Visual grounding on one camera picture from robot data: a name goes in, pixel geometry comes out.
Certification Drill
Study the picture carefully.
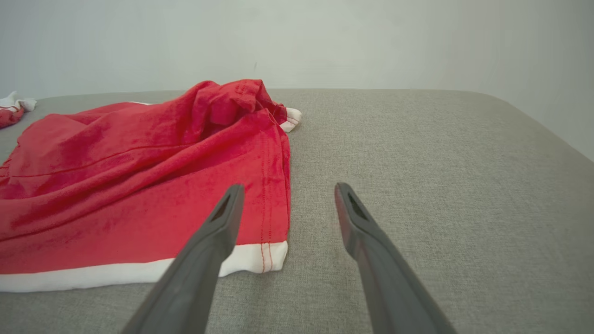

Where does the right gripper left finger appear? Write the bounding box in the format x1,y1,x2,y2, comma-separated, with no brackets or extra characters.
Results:
122,184,245,334

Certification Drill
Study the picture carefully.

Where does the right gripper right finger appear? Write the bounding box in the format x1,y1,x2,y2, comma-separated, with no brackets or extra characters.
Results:
335,182,458,334

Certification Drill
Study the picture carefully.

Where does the grey fabric sofa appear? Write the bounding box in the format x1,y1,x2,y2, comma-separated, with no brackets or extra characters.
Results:
0,88,594,334

